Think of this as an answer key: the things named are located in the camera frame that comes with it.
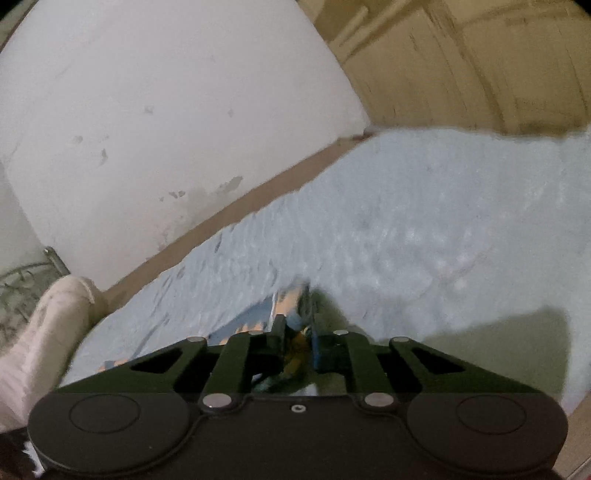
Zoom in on cream rolled quilt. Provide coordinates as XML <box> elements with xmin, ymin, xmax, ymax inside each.
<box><xmin>1</xmin><ymin>275</ymin><xmax>108</xmax><ymax>433</ymax></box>

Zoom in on brown wooden bed frame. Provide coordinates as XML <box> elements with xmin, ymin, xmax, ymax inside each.
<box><xmin>104</xmin><ymin>134</ymin><xmax>370</xmax><ymax>313</ymax></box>

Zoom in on blue pants with orange trucks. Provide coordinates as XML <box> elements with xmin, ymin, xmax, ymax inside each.
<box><xmin>94</xmin><ymin>281</ymin><xmax>320</xmax><ymax>397</ymax></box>

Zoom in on grey metal headboard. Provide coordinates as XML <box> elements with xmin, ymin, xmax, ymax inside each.
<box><xmin>0</xmin><ymin>246</ymin><xmax>70</xmax><ymax>349</ymax></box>

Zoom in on light blue bedsheet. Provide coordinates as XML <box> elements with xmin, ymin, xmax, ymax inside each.
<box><xmin>64</xmin><ymin>129</ymin><xmax>590</xmax><ymax>412</ymax></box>

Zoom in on yellowish wooden wardrobe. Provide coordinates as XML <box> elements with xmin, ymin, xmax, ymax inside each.
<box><xmin>301</xmin><ymin>0</ymin><xmax>590</xmax><ymax>137</ymax></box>

